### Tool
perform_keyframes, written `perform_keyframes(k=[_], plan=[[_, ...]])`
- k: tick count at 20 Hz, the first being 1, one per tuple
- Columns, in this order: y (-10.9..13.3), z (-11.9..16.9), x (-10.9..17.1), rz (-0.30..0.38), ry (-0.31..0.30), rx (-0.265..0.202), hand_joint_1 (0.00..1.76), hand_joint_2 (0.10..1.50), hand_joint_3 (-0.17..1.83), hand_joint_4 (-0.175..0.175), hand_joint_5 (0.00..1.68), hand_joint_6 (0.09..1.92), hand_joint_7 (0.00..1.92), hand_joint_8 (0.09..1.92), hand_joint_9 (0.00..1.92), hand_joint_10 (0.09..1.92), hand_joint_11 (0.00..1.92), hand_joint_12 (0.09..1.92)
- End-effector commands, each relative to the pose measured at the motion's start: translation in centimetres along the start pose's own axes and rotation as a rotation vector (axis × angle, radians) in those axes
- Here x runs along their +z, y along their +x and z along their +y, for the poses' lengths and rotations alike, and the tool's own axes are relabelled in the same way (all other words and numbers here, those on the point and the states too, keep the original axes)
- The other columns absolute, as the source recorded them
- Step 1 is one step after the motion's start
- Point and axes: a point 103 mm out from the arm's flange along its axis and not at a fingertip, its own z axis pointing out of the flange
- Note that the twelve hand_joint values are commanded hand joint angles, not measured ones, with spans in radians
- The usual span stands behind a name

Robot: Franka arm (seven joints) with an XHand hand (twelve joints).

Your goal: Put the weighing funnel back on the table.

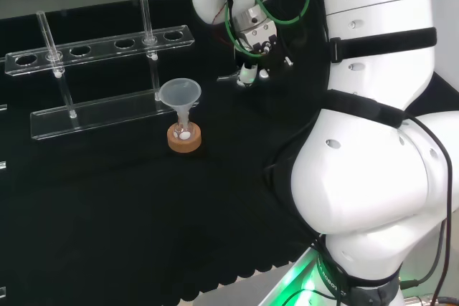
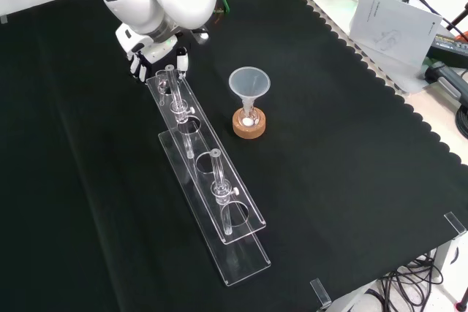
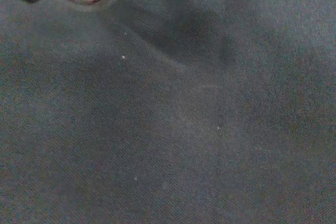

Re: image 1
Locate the clear acrylic funnel stand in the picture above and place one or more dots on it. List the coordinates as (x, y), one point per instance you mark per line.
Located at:
(97, 112)

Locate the translucent plastic funnel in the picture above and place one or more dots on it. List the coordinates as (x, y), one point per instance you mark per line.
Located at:
(180, 92)

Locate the small round-bottom glass flask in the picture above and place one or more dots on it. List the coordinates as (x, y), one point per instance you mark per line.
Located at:
(183, 133)

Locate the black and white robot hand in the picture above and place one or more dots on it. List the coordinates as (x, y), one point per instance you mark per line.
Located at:
(258, 42)

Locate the pale metal base plate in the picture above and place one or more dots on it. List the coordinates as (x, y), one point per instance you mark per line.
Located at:
(287, 284)

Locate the black table cloth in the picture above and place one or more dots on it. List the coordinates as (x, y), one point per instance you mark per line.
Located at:
(125, 213)

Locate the clear glass weighing funnel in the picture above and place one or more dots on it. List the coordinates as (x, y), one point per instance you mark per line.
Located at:
(227, 77)

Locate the clear cloth clip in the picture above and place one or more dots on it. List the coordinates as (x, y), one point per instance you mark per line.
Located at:
(2, 291)
(2, 107)
(2, 165)

